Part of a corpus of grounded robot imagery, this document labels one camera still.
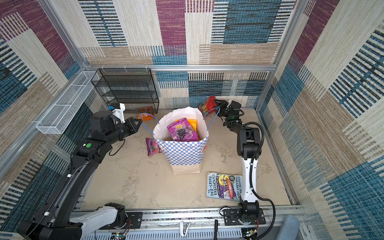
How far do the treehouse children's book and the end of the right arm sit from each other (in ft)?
1.14

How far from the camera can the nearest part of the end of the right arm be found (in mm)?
892

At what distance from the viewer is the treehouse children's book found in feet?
2.65
